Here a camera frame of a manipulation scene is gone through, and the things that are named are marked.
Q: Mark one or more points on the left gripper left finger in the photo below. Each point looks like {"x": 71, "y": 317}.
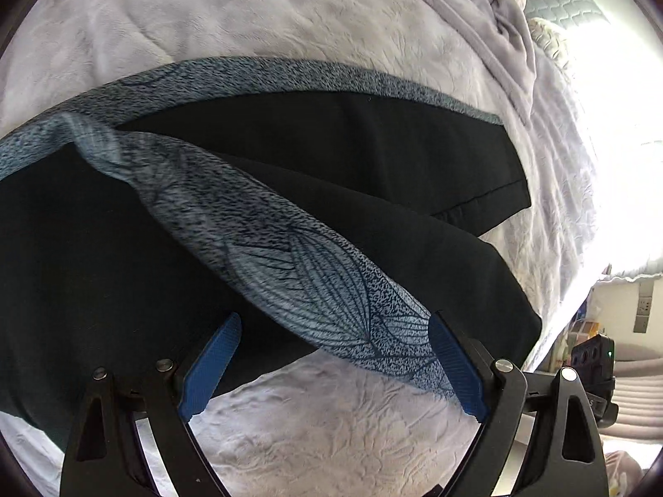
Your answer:
{"x": 104, "y": 456}

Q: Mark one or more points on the black pants with blue pattern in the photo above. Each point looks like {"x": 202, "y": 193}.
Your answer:
{"x": 326, "y": 206}

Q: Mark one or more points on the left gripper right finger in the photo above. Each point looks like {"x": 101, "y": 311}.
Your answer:
{"x": 563, "y": 456}

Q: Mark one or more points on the lavender plush bed blanket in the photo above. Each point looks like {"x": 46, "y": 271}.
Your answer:
{"x": 320, "y": 426}

